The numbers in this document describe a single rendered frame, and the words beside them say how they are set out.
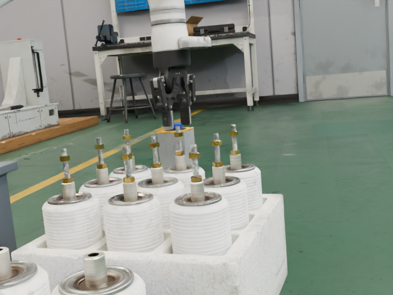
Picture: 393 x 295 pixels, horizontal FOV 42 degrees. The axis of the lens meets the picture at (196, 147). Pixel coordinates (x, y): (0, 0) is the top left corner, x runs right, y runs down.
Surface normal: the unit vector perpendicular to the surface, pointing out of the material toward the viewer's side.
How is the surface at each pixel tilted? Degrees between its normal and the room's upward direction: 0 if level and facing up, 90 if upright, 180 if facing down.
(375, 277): 0
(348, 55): 90
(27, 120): 90
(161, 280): 90
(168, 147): 90
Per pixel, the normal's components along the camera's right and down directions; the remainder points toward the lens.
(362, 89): -0.22, 0.17
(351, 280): -0.08, -0.98
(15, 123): 0.97, -0.05
